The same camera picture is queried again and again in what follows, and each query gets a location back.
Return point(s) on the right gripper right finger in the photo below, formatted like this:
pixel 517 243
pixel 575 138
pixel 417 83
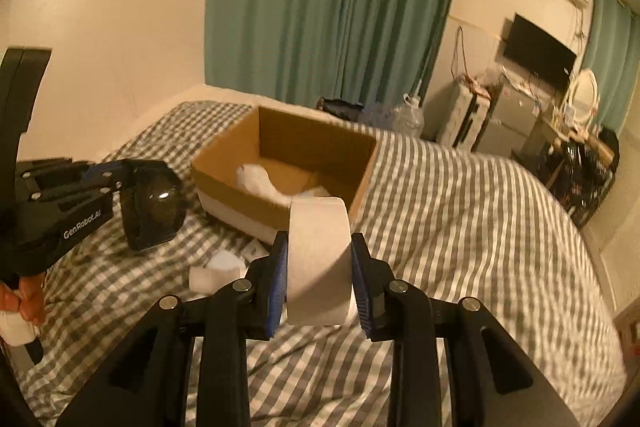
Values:
pixel 492 380

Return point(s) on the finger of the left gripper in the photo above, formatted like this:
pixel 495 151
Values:
pixel 99 180
pixel 52 168

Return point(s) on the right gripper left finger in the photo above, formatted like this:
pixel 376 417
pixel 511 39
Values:
pixel 144 380

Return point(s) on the white plastic bottle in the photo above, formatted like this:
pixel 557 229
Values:
pixel 221 269

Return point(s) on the white tape roll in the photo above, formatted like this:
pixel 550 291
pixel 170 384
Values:
pixel 319 262

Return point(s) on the gloved left hand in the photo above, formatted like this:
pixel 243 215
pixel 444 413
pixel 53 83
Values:
pixel 22 310

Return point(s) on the white purple cream tube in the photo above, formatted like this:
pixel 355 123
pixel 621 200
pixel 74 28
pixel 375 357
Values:
pixel 253 251

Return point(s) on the grey checkered bed cover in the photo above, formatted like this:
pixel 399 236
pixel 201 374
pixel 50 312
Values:
pixel 450 223

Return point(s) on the open cardboard box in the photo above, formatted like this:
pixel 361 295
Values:
pixel 298 153

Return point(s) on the white bottle inside box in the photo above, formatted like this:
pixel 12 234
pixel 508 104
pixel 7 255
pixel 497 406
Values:
pixel 254 179

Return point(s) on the black garbage bag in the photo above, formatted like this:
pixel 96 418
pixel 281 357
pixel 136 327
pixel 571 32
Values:
pixel 587 173

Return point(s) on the wooden vanity desk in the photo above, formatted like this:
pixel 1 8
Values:
pixel 551 147

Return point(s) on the silver mini fridge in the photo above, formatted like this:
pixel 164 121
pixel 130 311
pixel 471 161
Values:
pixel 510 119

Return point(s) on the white suitcase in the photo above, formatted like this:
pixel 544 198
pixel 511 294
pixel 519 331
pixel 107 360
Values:
pixel 468 108

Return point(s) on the large clear water jug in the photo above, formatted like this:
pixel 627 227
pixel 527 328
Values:
pixel 408 117

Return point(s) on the black bin by curtain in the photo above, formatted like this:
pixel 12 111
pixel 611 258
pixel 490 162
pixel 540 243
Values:
pixel 340 109

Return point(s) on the white oval vanity mirror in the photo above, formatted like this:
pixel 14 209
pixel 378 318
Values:
pixel 582 98

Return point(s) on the teal curtain by mirror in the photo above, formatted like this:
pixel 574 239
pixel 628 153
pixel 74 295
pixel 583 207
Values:
pixel 612 53

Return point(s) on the black wall television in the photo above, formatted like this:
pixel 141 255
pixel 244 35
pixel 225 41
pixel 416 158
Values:
pixel 539 53

